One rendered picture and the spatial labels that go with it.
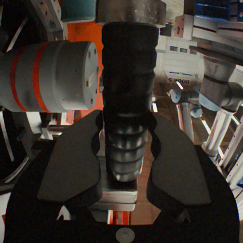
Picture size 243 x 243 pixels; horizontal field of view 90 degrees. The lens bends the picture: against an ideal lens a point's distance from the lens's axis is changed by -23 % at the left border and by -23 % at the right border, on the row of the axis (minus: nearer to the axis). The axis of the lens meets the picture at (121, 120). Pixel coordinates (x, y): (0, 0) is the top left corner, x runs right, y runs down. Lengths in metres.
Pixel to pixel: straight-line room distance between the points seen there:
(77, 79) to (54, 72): 0.04
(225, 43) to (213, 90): 0.20
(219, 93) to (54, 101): 0.59
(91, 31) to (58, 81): 0.56
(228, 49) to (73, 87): 0.56
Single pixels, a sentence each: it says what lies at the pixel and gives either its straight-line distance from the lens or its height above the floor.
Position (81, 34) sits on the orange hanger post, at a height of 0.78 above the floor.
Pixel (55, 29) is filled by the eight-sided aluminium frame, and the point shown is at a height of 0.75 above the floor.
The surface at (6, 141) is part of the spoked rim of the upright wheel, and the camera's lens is 0.45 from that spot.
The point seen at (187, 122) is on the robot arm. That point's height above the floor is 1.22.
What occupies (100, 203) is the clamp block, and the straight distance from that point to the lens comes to 0.18.
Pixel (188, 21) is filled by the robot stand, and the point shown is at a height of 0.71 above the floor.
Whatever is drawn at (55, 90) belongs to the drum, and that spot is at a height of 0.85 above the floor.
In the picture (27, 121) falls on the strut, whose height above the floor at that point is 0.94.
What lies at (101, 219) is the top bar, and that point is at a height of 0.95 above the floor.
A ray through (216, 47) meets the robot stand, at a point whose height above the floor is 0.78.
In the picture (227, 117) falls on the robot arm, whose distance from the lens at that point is 0.83.
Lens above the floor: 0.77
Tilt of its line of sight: 33 degrees up
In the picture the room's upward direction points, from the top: 178 degrees counter-clockwise
